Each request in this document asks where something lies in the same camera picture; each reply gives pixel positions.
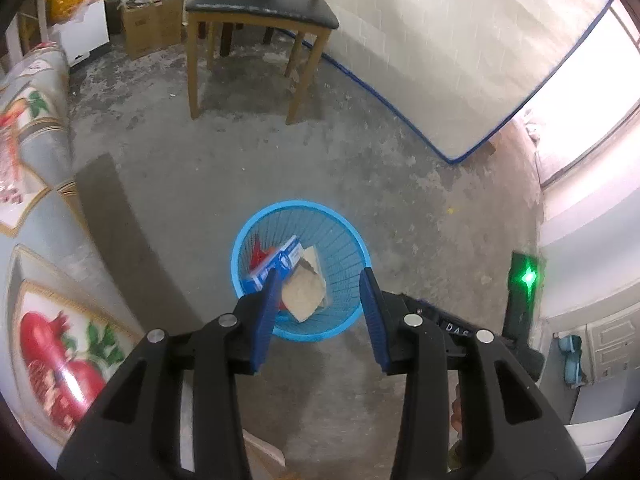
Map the beige paper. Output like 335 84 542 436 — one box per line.
282 246 331 323

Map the blue plastic waste basket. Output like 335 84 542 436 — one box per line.
231 200 371 342

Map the white mattress blue trim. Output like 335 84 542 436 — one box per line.
326 0 612 162

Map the person's right hand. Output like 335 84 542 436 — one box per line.
450 385 462 436

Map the wooden chair by mattress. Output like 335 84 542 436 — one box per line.
186 0 340 125

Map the brown cardboard box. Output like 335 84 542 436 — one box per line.
120 0 183 60

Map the blue white carton box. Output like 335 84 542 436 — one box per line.
242 236 304 294

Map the patterned vinyl tablecloth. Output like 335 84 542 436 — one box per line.
1 42 141 465

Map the red snack bag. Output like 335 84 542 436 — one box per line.
250 237 276 271

